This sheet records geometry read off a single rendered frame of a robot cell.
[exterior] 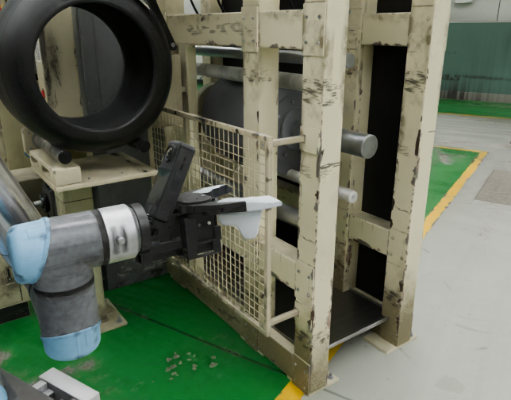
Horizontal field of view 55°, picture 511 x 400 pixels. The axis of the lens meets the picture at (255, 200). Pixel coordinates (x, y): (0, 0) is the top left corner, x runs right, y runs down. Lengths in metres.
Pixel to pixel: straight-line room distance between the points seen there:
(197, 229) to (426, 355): 1.71
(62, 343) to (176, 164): 0.27
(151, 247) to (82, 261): 0.10
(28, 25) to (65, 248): 1.12
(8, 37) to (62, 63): 0.43
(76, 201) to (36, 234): 1.56
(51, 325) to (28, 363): 1.64
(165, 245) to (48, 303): 0.16
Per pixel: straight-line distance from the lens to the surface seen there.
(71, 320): 0.68
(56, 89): 2.09
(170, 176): 0.68
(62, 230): 0.64
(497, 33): 10.32
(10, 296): 2.57
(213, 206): 0.67
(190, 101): 2.24
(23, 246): 0.64
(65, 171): 1.75
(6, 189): 0.74
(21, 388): 0.99
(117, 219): 0.66
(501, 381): 2.26
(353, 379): 2.09
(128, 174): 1.84
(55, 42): 2.08
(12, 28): 1.69
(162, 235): 0.70
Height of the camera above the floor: 1.30
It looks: 19 degrees down
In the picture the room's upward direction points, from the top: straight up
